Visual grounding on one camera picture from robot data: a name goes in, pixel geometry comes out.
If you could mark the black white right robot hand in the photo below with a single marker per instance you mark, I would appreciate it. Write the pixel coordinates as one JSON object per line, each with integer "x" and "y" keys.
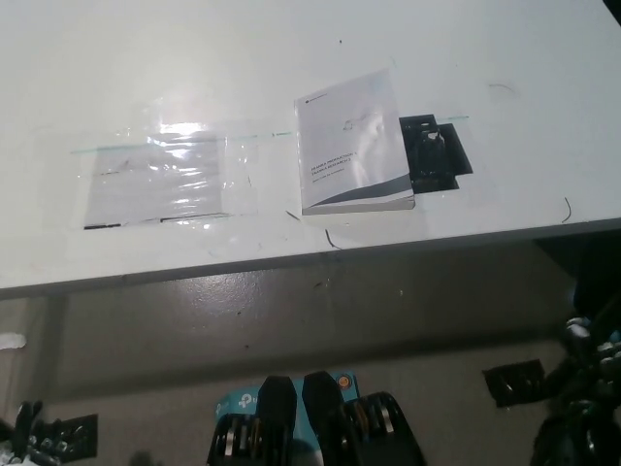
{"x": 594, "y": 347}

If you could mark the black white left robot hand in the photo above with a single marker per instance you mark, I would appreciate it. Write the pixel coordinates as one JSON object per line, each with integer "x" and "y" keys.
{"x": 26, "y": 437}

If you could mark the white grey manual book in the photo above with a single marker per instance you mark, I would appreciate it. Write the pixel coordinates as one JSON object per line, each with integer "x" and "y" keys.
{"x": 349, "y": 145}

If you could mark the black floor tape patch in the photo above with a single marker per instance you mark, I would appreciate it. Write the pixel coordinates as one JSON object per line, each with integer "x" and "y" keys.
{"x": 77, "y": 434}
{"x": 512, "y": 383}

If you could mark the small white floor object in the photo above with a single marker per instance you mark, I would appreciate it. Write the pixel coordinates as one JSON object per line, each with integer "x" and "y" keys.
{"x": 10, "y": 340}

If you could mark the clear plastic sleeve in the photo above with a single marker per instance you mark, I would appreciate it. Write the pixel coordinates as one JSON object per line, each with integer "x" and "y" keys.
{"x": 194, "y": 131}

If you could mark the black desk frame leg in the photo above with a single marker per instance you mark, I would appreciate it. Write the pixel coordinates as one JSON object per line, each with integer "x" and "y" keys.
{"x": 587, "y": 262}

